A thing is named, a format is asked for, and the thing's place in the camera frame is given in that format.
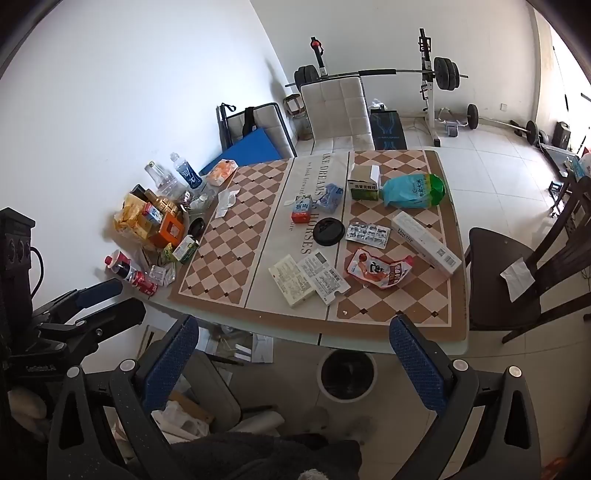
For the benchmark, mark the scattered floor papers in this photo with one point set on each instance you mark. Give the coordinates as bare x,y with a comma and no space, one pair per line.
240,346

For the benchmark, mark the blue green plastic bag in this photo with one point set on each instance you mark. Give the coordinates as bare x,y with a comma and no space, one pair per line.
411,191

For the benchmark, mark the small white bottle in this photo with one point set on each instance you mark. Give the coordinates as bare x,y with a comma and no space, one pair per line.
201,202

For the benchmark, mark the blue label plastic bottle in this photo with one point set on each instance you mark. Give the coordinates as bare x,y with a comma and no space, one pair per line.
189,174

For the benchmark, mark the blue plastic packet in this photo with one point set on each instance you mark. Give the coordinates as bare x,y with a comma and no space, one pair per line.
330,196

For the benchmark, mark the black blue floor mat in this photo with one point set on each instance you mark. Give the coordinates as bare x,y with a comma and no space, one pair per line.
388,131

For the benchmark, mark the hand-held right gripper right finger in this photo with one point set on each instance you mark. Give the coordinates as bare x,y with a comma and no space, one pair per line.
415,364

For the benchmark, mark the dark fleece clothing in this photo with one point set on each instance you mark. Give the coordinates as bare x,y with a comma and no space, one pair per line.
268,457

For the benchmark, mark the black speaker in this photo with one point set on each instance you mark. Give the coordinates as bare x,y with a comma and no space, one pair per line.
563,136

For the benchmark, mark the brown cardboard box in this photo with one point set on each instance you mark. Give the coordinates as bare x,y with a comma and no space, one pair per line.
293,105

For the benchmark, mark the open cardboard floor box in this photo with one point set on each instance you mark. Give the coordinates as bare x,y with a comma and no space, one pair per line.
184,415

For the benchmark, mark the orange box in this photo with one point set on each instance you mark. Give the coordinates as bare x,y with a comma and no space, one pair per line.
167,230

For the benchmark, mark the silver blister pill pack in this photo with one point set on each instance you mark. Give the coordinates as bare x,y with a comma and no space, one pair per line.
368,235

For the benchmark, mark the clear plastic wrapper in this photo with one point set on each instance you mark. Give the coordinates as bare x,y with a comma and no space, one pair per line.
162,274

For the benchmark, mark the small floor barbell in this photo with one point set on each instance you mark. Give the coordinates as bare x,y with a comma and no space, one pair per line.
531,130

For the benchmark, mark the black round lid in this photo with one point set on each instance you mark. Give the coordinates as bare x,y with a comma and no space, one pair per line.
329,231

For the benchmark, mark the blue board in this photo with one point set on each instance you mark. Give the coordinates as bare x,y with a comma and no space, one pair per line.
251,150

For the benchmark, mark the small red blue carton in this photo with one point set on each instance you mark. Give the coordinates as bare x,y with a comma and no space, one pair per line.
301,210

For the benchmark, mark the crumpled white tissue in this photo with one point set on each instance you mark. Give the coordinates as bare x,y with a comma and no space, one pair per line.
226,201

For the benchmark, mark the barbell with black plates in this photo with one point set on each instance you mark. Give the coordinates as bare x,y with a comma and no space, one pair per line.
443,74

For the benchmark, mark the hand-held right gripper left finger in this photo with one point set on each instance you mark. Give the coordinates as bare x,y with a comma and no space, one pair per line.
171,364

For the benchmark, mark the white paper sheet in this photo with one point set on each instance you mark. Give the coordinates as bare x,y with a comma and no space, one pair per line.
519,279

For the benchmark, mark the white plastic bag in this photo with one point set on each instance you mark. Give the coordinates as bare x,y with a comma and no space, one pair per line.
379,105

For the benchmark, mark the red soda cans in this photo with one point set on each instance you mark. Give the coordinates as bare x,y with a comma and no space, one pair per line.
131,274

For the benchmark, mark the dark wooden chair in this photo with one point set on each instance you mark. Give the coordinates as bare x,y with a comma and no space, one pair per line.
501,272

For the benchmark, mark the clear glass bottle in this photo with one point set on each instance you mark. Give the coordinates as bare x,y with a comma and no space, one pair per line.
161,180

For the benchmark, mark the yellow snack bag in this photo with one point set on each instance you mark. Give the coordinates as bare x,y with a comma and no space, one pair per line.
131,221

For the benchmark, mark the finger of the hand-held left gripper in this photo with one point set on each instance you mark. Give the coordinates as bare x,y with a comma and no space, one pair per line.
99,293
115,316

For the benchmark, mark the red snack pouch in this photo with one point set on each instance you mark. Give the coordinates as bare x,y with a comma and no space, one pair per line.
376,270

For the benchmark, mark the person's left hand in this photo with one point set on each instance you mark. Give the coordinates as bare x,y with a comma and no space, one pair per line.
25,406

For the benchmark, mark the green drink carton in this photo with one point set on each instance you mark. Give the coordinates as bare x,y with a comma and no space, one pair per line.
186,249

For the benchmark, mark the white trash bin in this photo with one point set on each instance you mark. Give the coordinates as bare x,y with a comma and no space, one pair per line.
346,374

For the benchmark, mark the long white box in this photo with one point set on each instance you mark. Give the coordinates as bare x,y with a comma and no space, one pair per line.
427,244

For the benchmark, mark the grey exercise roller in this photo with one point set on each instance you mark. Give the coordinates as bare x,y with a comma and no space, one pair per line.
453,128

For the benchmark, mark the black ashtray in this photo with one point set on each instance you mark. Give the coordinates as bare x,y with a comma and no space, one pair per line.
197,228

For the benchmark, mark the amber liquor bottle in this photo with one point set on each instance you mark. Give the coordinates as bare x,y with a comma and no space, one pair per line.
161,203

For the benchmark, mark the checkered table mat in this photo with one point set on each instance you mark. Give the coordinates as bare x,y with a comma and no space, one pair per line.
258,240

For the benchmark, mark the beige padded chair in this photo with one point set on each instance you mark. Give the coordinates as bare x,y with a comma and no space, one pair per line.
337,110

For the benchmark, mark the white weight rack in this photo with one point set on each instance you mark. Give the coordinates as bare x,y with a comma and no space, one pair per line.
427,101

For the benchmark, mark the white boxes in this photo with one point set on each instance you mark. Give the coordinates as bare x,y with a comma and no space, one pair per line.
325,277

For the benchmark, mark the grey side desk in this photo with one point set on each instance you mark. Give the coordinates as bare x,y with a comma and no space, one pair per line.
561,161

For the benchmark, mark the green white open box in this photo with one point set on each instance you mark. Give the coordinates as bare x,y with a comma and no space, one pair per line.
362,187

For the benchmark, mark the grey seat under table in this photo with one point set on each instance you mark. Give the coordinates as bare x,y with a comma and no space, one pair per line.
207,387

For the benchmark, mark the orange tissue packet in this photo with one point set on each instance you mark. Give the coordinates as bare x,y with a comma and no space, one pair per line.
221,171

